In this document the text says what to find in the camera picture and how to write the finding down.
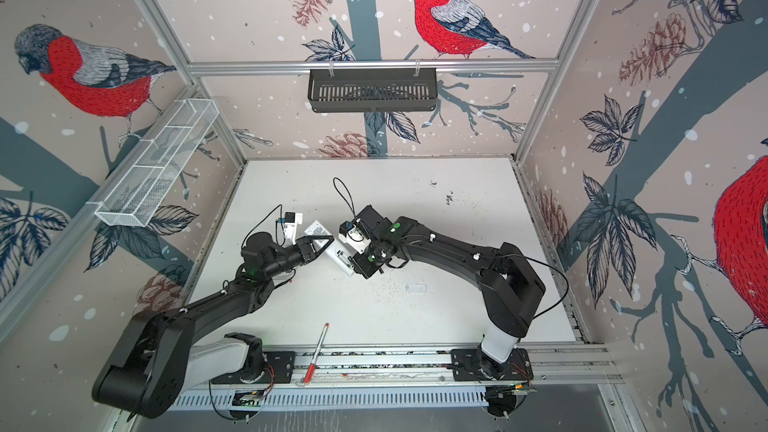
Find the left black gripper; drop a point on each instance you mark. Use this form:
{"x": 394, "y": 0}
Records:
{"x": 304, "y": 247}

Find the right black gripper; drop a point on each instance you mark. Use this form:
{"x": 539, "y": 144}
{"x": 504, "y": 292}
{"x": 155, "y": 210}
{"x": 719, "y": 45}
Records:
{"x": 364, "y": 264}

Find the white remote control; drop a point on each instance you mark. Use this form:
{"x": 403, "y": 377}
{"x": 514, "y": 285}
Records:
{"x": 336, "y": 252}

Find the white battery compartment cover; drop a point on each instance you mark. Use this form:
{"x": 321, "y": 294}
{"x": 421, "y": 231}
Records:
{"x": 416, "y": 288}

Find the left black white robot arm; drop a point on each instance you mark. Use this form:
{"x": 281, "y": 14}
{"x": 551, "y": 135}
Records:
{"x": 158, "y": 356}

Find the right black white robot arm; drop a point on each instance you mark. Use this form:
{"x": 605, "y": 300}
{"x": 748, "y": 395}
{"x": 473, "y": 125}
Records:
{"x": 510, "y": 287}

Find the black hanging basket shelf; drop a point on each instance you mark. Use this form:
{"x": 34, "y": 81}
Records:
{"x": 373, "y": 90}

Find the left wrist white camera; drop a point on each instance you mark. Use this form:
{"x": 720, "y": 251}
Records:
{"x": 290, "y": 222}

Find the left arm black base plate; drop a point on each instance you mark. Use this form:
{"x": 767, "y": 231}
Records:
{"x": 277, "y": 368}

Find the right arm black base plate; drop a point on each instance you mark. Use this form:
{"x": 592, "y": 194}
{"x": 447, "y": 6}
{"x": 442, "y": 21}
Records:
{"x": 469, "y": 365}

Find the white wire mesh shelf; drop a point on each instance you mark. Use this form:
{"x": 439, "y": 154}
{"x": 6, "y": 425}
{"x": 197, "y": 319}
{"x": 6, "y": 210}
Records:
{"x": 141, "y": 190}

